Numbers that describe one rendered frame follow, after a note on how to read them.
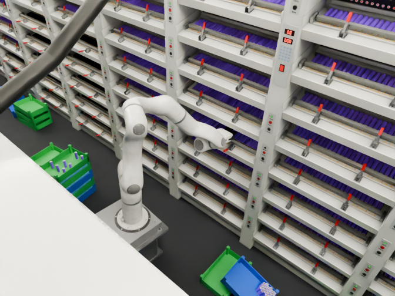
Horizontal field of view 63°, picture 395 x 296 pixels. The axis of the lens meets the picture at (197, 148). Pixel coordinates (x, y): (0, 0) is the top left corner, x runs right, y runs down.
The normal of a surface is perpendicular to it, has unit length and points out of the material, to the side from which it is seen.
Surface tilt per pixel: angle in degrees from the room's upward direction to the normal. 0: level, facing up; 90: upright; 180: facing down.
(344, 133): 15
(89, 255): 0
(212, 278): 0
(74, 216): 0
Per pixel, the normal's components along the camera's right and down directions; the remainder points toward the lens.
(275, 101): -0.65, 0.46
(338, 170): -0.14, -0.63
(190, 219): 0.04, -0.78
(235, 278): 0.27, -0.60
